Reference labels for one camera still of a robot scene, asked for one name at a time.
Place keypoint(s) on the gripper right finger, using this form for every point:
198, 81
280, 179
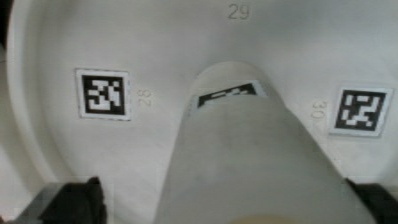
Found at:
376, 203

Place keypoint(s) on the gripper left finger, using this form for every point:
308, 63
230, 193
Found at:
66, 204

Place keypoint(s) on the white cylindrical table leg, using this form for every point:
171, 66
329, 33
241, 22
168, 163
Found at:
251, 175

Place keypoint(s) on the white round table top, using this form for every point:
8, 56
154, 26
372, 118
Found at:
106, 57

